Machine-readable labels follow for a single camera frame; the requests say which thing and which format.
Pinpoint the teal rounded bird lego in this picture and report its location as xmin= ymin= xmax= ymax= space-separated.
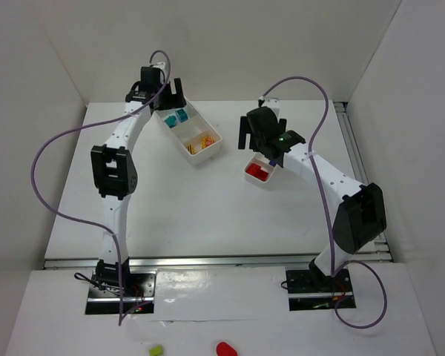
xmin=164 ymin=115 xmax=179 ymax=128

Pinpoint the long teal lego brick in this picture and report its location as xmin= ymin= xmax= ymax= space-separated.
xmin=175 ymin=108 xmax=189 ymax=123

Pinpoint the white divided container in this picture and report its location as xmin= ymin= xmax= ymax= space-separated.
xmin=244 ymin=153 xmax=280 ymax=190
xmin=154 ymin=98 xmax=223 ymax=166

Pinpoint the red sloped lego brick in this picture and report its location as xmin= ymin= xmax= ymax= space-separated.
xmin=245 ymin=163 xmax=262 ymax=177

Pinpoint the red curved lego brick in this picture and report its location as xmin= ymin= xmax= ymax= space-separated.
xmin=253 ymin=169 xmax=269 ymax=182

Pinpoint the multicolour lego tower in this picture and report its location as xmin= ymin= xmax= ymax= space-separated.
xmin=201 ymin=136 xmax=214 ymax=149

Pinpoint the orange lego brick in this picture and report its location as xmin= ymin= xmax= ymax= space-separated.
xmin=187 ymin=145 xmax=198 ymax=155

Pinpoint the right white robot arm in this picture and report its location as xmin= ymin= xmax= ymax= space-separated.
xmin=238 ymin=106 xmax=386 ymax=284

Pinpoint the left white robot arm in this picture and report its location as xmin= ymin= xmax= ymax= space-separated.
xmin=90 ymin=62 xmax=186 ymax=290

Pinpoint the red object at edge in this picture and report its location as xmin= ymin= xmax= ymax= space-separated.
xmin=216 ymin=342 xmax=238 ymax=356

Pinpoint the green lego outside workspace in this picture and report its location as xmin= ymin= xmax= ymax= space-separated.
xmin=148 ymin=345 xmax=164 ymax=356

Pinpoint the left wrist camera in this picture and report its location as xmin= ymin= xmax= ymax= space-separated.
xmin=154 ymin=62 xmax=168 ymax=70

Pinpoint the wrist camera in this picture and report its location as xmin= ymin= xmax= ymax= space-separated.
xmin=154 ymin=62 xmax=168 ymax=70
xmin=258 ymin=96 xmax=280 ymax=116

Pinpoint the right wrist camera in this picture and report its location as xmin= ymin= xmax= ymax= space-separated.
xmin=258 ymin=96 xmax=280 ymax=116

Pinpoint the aluminium rail right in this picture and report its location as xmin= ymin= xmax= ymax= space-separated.
xmin=334 ymin=102 xmax=392 ymax=260

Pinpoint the aluminium rail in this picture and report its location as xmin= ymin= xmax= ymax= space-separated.
xmin=334 ymin=102 xmax=392 ymax=260
xmin=42 ymin=252 xmax=394 ymax=270

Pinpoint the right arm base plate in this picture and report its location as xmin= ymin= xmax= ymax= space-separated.
xmin=280 ymin=269 xmax=356 ymax=312

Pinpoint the aluminium rail front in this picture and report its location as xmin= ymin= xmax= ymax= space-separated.
xmin=42 ymin=252 xmax=394 ymax=270

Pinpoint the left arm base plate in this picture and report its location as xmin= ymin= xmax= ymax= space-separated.
xmin=85 ymin=269 xmax=157 ymax=315

